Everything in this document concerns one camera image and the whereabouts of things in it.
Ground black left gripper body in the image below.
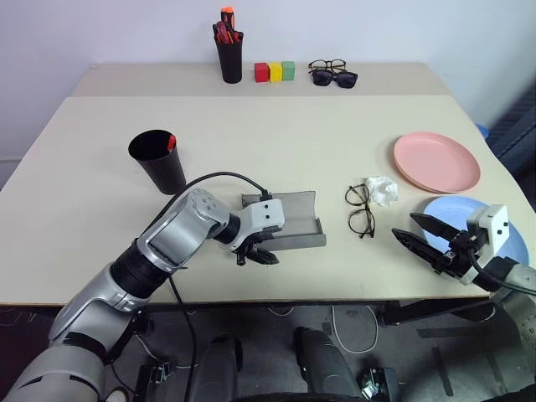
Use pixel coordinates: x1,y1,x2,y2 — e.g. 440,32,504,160
241,224,282,254

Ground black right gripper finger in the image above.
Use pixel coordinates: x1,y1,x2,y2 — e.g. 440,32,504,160
409,212,462,245
391,227,452,271

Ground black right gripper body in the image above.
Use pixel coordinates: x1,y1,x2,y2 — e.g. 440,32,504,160
432,229,491,286

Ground grey open glasses case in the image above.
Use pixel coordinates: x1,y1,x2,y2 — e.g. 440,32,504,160
240,189,328,252

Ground black thin-rimmed glasses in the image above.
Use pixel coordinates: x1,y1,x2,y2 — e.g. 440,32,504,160
344,183,377,240

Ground black plastic cup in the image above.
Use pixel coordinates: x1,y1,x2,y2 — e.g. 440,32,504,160
127,129,188,196

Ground black tool holder cup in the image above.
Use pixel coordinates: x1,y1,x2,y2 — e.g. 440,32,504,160
215,38,245,85

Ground brown-rimmed clear glasses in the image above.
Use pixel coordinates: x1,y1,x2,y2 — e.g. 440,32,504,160
307,59,348,73

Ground blue plate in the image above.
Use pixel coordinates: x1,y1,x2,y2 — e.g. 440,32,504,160
420,195,530,270

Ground white crumpled cloth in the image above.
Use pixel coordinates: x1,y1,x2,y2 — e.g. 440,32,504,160
364,175,399,208

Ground pink plate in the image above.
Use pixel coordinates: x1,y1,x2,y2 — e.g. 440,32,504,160
392,131,482,195

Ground dark rounded robot leg shape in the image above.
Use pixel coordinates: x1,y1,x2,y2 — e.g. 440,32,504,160
190,332,245,402
291,326,363,402

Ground black sunglasses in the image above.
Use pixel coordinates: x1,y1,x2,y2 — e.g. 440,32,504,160
310,69,359,90

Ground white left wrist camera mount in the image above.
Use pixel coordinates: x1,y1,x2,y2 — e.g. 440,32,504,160
229,198,286,253

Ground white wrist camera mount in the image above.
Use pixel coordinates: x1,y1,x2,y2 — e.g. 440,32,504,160
466,204,511,257
229,198,286,253

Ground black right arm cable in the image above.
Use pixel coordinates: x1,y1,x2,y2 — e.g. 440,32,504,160
467,245,536,296

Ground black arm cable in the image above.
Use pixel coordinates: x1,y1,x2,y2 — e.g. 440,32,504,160
467,245,536,296
157,171,274,402

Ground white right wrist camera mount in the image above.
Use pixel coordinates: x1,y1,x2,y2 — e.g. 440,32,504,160
466,204,511,257

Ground black table frame bar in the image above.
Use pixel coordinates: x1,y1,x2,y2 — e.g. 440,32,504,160
375,297,510,328

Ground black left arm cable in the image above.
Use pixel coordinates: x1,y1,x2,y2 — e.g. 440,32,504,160
157,171,274,402

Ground white floor cable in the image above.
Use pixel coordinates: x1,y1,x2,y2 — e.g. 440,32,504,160
267,304,379,353

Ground black metal floor bracket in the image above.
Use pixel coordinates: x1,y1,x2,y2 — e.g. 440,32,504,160
132,360,176,402
354,366,401,402

